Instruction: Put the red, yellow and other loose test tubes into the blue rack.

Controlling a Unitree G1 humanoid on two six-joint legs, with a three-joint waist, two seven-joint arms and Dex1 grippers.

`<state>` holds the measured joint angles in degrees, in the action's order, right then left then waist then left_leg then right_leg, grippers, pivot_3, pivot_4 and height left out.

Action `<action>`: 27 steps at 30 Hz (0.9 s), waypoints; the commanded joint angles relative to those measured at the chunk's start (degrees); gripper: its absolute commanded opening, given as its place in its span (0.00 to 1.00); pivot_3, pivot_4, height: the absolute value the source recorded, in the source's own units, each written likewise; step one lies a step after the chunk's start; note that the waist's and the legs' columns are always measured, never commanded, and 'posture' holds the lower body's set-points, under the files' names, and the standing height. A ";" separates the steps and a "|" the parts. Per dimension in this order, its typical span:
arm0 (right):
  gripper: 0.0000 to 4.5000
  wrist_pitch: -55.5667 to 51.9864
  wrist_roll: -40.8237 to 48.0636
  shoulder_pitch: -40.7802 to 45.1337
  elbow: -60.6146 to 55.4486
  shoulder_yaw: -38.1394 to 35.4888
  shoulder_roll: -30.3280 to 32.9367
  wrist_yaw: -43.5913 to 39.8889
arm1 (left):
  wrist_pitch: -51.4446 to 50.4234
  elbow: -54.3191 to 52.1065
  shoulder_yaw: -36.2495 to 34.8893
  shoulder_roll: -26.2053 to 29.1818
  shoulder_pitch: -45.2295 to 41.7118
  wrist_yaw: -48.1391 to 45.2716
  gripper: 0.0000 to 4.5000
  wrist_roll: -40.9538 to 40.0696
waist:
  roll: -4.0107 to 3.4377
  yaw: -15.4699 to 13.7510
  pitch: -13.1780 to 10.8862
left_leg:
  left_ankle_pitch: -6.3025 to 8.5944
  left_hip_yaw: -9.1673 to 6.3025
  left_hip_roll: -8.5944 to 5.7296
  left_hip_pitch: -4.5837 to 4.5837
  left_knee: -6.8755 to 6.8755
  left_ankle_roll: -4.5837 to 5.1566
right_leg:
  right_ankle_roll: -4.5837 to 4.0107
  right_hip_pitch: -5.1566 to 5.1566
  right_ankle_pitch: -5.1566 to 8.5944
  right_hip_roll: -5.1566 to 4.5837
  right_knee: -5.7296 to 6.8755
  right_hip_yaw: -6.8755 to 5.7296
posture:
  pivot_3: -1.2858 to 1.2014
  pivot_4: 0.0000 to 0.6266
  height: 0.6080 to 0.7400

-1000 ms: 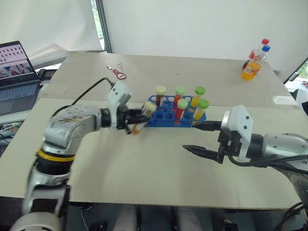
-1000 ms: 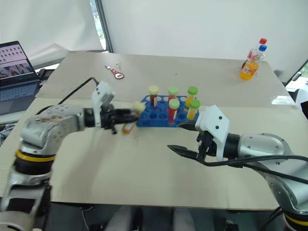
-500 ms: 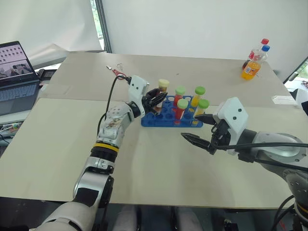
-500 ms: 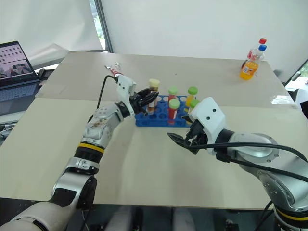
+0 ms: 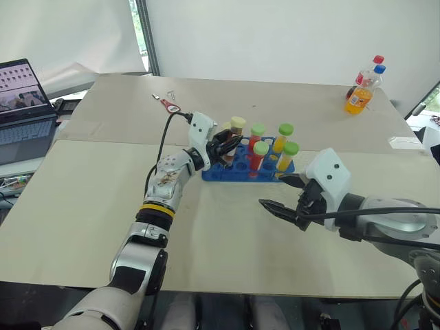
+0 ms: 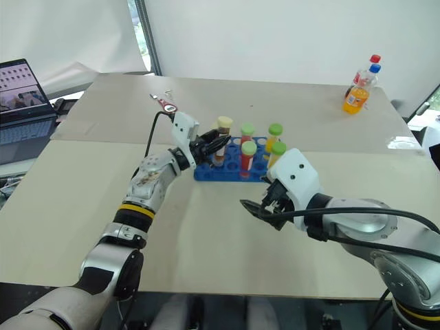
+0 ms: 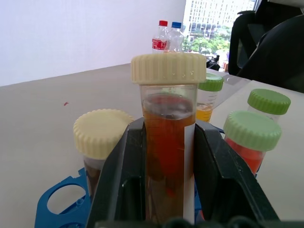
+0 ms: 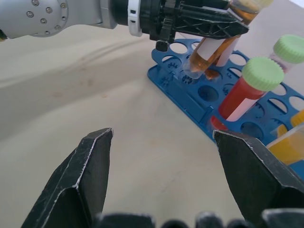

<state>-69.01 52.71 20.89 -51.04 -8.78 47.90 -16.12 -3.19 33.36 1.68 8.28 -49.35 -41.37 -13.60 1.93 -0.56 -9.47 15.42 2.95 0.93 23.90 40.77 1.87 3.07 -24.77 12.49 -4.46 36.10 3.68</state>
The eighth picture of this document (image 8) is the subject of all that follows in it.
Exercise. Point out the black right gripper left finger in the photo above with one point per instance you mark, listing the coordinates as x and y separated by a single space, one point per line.
78 180

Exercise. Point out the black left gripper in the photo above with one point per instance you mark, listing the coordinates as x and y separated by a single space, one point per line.
154 16

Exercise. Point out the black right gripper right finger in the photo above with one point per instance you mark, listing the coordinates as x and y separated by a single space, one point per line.
251 171

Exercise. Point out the orange test tube white label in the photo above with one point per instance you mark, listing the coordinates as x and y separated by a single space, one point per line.
226 53
204 57

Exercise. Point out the yellow test tube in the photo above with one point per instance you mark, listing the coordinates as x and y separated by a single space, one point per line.
298 118
289 147

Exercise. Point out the red test tube green cap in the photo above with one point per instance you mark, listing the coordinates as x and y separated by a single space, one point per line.
240 97

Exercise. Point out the blue test tube rack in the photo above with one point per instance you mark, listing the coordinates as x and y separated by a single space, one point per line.
190 99

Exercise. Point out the pink test tube green cap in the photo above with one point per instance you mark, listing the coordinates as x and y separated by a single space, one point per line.
288 48

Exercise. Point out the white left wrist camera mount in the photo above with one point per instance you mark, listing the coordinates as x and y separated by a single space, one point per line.
133 19

